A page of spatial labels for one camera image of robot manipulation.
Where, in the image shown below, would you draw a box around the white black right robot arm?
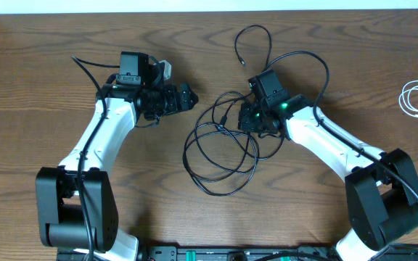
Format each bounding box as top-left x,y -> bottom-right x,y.
238,70 -> 418,260

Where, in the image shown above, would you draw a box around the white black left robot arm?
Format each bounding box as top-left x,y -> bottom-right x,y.
36,51 -> 199,260

